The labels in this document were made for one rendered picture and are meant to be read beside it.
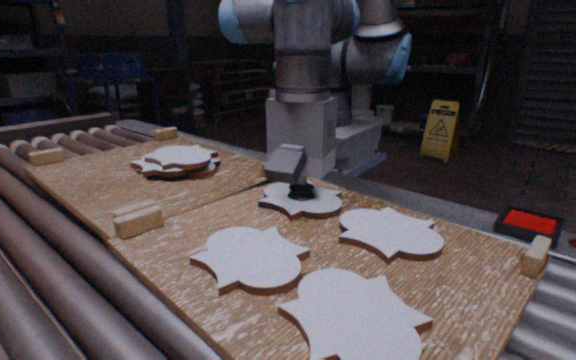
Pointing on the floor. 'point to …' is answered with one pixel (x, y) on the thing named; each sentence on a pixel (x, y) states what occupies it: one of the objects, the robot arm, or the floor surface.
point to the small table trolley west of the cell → (109, 91)
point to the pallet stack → (229, 87)
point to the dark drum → (178, 101)
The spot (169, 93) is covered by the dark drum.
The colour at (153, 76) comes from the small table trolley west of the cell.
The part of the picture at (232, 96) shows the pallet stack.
